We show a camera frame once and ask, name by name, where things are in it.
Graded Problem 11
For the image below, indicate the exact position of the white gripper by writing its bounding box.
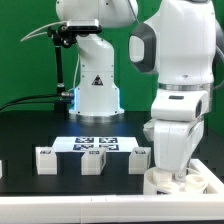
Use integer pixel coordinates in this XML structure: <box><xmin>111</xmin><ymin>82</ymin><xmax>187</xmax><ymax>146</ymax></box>
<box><xmin>143</xmin><ymin>89</ymin><xmax>209</xmax><ymax>182</ymax></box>

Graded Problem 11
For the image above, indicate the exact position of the white round stool seat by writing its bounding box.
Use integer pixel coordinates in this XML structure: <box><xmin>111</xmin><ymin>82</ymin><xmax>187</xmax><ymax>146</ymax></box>
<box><xmin>143</xmin><ymin>167</ymin><xmax>208</xmax><ymax>195</ymax></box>

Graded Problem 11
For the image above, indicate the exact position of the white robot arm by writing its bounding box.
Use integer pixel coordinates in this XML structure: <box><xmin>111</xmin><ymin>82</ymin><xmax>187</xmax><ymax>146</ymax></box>
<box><xmin>56</xmin><ymin>0</ymin><xmax>218</xmax><ymax>175</ymax></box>

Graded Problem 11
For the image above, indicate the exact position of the white L-shaped fence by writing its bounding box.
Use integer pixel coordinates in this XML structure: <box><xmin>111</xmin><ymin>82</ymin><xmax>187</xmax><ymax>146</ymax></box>
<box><xmin>0</xmin><ymin>159</ymin><xmax>224</xmax><ymax>224</ymax></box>

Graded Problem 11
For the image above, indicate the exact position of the white fiducial marker sheet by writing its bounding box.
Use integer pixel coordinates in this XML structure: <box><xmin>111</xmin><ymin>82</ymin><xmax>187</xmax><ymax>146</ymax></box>
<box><xmin>53</xmin><ymin>136</ymin><xmax>138</xmax><ymax>152</ymax></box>

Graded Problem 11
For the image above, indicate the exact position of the white block at left edge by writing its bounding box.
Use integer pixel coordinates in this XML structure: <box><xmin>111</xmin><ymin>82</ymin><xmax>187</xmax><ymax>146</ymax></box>
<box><xmin>0</xmin><ymin>160</ymin><xmax>3</xmax><ymax>179</ymax></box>

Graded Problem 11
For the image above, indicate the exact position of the black cable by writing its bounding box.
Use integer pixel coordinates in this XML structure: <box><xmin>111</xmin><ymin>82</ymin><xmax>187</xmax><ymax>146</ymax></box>
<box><xmin>0</xmin><ymin>94</ymin><xmax>74</xmax><ymax>112</ymax></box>

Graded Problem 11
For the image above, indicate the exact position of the black camera on stand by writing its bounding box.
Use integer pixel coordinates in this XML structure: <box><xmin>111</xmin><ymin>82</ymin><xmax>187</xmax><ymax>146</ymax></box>
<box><xmin>66</xmin><ymin>19</ymin><xmax>101</xmax><ymax>34</ymax></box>

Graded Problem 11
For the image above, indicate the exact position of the black camera stand pole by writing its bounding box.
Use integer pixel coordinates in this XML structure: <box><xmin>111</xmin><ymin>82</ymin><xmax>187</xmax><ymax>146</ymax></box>
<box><xmin>47</xmin><ymin>27</ymin><xmax>71</xmax><ymax>113</ymax></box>

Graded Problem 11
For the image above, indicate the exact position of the white cable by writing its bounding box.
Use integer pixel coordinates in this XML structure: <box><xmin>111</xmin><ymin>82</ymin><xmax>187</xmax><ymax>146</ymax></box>
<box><xmin>20</xmin><ymin>20</ymin><xmax>68</xmax><ymax>43</ymax></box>

